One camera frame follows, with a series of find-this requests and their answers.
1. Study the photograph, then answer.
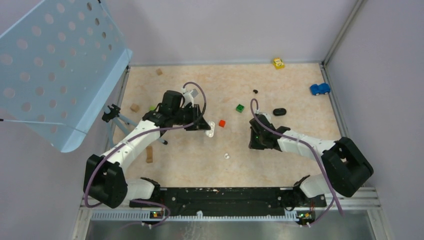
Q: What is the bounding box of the wooden block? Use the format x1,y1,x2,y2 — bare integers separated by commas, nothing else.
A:
145,145,153,164

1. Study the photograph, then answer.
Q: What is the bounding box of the blue perforated metal panel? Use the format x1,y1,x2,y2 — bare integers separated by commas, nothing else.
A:
0,0,133,153

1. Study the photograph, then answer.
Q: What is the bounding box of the black earbud case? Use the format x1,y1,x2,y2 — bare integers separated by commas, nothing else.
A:
272,108,287,117

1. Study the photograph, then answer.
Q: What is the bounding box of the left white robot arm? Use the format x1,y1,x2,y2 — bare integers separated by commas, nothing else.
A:
83,89,214,209

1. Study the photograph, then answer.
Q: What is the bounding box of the orange cube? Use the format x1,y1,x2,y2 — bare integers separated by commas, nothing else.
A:
218,120,226,128

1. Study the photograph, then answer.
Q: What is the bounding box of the yellow toy car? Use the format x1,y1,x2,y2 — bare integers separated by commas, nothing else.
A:
272,57,285,70

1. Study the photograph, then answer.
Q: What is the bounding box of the blue tripod stand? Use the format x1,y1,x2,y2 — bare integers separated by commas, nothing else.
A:
101,103,168,157

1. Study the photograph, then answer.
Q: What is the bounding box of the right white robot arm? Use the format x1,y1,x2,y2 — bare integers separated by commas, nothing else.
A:
248,114,374,206

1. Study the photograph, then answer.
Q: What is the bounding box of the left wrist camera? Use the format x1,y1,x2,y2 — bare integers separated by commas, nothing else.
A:
183,89,199,102

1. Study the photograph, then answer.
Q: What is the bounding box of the blue toy car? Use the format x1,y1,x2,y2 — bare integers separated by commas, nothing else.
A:
309,83,331,96

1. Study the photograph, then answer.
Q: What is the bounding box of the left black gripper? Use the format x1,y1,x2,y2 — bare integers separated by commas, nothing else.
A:
171,103,211,131

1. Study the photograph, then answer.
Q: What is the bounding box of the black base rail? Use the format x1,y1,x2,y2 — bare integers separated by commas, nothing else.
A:
150,187,327,217

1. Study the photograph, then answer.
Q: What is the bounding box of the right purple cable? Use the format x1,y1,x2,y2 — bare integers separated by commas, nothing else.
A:
250,98,345,228

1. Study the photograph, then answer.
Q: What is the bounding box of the white earbud charging case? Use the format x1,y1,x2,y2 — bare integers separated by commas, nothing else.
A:
204,121,215,138

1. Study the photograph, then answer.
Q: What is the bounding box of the green lego brick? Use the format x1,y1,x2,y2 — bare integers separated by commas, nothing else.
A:
235,104,245,113

